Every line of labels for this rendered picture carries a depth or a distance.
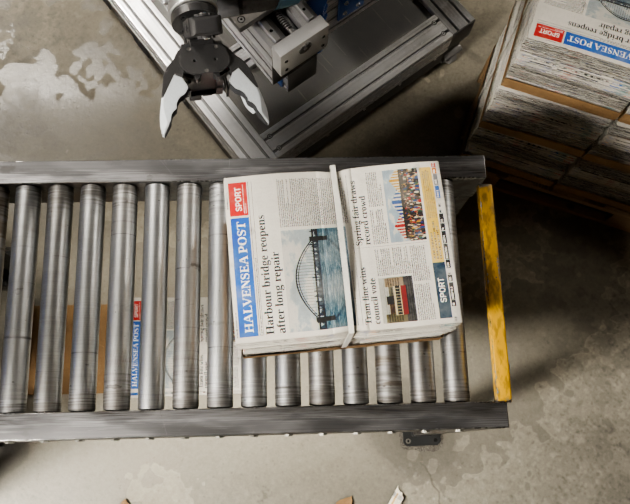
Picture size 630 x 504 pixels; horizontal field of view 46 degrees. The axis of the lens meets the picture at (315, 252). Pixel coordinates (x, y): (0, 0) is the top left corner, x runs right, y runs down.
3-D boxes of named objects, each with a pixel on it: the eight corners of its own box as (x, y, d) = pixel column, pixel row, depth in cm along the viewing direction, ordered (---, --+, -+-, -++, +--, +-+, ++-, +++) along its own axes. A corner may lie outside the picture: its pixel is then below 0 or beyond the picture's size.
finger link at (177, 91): (166, 150, 109) (194, 101, 111) (165, 133, 103) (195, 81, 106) (147, 141, 108) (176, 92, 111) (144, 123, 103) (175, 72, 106)
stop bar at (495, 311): (491, 186, 151) (494, 183, 149) (511, 402, 140) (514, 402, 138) (475, 187, 150) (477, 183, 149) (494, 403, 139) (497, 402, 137)
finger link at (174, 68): (182, 112, 106) (209, 65, 109) (182, 106, 104) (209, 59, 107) (152, 98, 106) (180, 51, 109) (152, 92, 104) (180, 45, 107)
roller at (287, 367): (296, 184, 155) (296, 175, 150) (301, 412, 143) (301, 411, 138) (272, 184, 155) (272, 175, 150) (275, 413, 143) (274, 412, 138)
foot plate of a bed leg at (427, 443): (441, 401, 218) (442, 401, 217) (445, 451, 214) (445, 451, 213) (396, 402, 218) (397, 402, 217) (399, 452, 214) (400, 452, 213)
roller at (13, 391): (45, 187, 153) (37, 179, 148) (29, 419, 141) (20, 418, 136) (21, 188, 153) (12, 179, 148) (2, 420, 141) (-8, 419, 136)
